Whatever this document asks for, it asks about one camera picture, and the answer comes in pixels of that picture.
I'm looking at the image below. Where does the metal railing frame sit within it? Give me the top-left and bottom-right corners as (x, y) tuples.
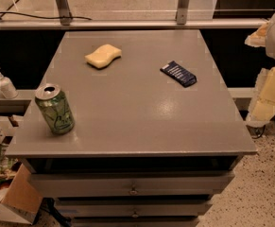
(0, 0), (275, 30)

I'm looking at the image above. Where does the grey drawer cabinet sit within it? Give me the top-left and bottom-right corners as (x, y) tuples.
(9, 30), (255, 227)

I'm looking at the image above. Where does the black cable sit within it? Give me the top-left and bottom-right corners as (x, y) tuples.
(0, 10), (94, 21)

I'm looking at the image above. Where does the green soda can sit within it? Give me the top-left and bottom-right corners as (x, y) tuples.
(35, 83), (75, 134)

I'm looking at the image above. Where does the white pump bottle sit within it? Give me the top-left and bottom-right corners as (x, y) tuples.
(0, 72), (18, 99)

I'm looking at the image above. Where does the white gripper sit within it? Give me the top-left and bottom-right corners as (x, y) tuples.
(245, 13), (275, 128)

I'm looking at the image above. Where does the open cardboard box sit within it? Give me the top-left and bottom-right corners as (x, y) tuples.
(0, 116), (43, 224)

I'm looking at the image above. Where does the yellow sponge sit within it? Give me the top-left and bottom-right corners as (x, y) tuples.
(85, 44), (122, 69)

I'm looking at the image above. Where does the dark blue rxbar wrapper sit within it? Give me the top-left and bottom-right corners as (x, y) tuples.
(160, 61), (197, 88)

